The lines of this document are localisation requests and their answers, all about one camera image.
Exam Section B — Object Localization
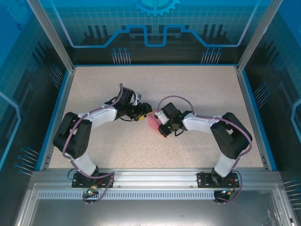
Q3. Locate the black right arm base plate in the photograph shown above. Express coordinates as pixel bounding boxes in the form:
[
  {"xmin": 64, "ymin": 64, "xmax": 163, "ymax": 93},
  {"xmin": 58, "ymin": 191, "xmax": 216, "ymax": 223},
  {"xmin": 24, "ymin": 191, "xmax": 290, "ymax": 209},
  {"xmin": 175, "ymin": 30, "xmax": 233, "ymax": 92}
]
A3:
[{"xmin": 197, "ymin": 171, "xmax": 241, "ymax": 189}]

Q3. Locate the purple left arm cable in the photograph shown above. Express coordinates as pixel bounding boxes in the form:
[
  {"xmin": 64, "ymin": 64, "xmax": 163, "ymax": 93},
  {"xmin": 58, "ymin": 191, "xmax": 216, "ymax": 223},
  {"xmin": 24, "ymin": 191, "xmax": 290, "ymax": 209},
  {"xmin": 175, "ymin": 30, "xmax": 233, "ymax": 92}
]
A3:
[{"xmin": 63, "ymin": 82, "xmax": 125, "ymax": 206}]

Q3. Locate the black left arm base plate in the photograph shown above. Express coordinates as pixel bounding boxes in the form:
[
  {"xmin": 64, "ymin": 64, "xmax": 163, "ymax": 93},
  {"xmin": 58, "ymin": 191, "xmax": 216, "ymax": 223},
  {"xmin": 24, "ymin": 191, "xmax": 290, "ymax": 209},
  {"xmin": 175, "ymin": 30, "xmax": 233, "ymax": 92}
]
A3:
[{"xmin": 71, "ymin": 171, "xmax": 115, "ymax": 189}]

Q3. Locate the slotted grey cable duct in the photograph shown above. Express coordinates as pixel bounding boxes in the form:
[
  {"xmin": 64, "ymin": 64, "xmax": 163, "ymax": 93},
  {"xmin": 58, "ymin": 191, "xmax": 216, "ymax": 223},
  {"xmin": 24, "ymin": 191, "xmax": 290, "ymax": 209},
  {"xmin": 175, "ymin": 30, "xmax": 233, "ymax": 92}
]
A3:
[{"xmin": 37, "ymin": 191, "xmax": 275, "ymax": 201}]

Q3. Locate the aluminium frame post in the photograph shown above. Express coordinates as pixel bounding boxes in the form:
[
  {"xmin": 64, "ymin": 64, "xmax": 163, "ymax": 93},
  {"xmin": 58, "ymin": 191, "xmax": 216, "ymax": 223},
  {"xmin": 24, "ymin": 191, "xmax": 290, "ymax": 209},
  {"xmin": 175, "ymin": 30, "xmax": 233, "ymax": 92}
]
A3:
[
  {"xmin": 25, "ymin": 0, "xmax": 76, "ymax": 73},
  {"xmin": 236, "ymin": 0, "xmax": 283, "ymax": 73}
]

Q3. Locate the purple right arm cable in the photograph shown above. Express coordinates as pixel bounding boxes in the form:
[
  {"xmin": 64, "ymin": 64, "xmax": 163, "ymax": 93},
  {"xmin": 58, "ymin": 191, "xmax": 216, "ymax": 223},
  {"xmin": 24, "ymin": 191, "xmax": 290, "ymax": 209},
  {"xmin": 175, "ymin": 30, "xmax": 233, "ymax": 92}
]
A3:
[{"xmin": 157, "ymin": 95, "xmax": 254, "ymax": 204}]

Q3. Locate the steel tray panel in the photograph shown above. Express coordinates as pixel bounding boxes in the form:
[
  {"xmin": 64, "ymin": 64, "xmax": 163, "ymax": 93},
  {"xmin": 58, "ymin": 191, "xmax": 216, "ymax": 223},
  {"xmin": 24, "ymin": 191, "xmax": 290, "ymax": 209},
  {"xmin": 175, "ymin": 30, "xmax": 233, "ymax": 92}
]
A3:
[{"xmin": 14, "ymin": 183, "xmax": 294, "ymax": 226}]

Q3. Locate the aluminium mounting rail beam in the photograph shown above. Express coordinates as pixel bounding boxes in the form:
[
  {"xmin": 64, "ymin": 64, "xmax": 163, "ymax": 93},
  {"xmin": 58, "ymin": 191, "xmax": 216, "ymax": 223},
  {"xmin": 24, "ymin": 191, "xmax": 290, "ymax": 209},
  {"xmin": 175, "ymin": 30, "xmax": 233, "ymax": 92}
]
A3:
[{"xmin": 30, "ymin": 167, "xmax": 282, "ymax": 189}]

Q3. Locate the aluminium side rail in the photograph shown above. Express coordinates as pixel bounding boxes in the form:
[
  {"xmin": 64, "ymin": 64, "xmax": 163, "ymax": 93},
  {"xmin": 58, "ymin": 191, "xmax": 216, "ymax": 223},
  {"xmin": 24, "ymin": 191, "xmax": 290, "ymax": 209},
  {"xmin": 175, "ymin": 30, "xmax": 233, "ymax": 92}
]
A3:
[
  {"xmin": 236, "ymin": 67, "xmax": 271, "ymax": 171},
  {"xmin": 39, "ymin": 67, "xmax": 76, "ymax": 171}
]

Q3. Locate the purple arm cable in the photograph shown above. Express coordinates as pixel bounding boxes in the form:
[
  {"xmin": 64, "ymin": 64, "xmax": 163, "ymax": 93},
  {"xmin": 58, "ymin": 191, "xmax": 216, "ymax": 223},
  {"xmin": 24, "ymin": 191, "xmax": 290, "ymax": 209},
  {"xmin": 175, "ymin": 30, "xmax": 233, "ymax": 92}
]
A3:
[
  {"xmin": 157, "ymin": 95, "xmax": 254, "ymax": 204},
  {"xmin": 63, "ymin": 82, "xmax": 125, "ymax": 206}
]

